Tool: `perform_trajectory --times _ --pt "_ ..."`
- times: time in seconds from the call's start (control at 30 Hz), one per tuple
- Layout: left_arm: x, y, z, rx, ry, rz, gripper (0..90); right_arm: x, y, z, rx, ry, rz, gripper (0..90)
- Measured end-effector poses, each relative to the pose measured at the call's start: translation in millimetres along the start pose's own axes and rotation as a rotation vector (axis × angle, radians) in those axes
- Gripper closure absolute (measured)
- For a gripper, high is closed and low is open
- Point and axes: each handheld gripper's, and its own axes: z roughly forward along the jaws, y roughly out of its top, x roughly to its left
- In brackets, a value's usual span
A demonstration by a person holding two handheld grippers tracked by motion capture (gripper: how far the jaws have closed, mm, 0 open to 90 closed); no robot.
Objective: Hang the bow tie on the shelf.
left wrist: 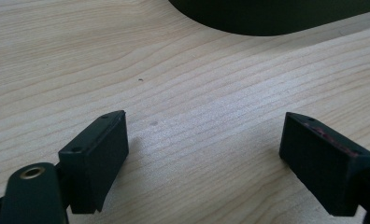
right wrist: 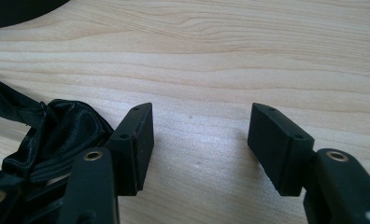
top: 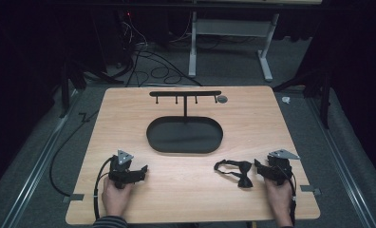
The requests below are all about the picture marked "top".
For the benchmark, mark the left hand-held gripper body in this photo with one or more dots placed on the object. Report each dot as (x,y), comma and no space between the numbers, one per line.
(121,169)

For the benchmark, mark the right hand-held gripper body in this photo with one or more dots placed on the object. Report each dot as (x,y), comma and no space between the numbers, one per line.
(278,169)

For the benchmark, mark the black bow tie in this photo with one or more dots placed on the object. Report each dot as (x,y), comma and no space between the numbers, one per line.
(236,172)

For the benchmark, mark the black hook stand with tray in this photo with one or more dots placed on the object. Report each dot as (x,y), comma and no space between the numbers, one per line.
(184,134)

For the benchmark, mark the person's left hand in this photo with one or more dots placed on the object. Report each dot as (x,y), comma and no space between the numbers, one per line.
(115,198)

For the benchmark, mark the person's right hand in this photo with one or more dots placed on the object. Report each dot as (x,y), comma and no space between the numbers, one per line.
(279,199)

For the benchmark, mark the grey tape strip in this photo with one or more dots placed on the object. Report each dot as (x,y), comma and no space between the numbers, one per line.
(310,189)

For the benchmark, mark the striped left sleeve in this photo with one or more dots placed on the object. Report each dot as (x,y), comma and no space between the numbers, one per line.
(110,222)

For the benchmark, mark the crumpled white paper scrap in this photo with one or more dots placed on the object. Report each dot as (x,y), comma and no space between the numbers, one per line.
(285,99)

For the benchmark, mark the grey round table grommet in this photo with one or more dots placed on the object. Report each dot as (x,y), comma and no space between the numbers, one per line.
(222,99)

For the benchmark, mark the black metal stand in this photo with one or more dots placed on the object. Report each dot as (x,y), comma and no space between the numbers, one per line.
(73,85)
(315,91)

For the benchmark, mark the white metal desk frame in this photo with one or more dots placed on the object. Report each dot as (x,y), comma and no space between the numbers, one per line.
(232,44)

